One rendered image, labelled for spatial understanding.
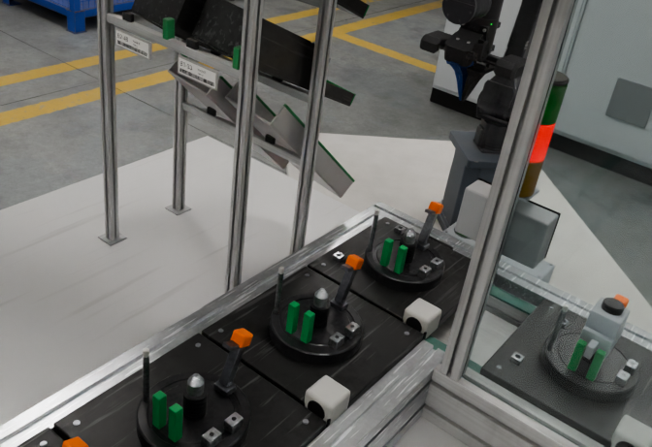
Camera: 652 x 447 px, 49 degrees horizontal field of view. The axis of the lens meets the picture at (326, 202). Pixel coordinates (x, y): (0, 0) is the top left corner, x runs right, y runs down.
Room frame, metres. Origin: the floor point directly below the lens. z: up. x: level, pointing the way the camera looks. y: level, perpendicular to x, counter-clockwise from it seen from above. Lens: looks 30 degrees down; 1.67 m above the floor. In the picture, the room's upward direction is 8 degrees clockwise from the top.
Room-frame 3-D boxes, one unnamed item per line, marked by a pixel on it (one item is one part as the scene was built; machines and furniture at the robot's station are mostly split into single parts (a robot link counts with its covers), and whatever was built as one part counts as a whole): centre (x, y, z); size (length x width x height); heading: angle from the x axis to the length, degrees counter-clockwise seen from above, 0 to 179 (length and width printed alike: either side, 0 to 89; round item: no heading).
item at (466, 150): (1.39, -0.33, 0.96); 0.15 x 0.15 x 0.20; 11
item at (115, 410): (0.62, 0.12, 1.01); 0.24 x 0.24 x 0.13; 56
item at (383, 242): (1.03, -0.15, 1.01); 0.24 x 0.24 x 0.13; 56
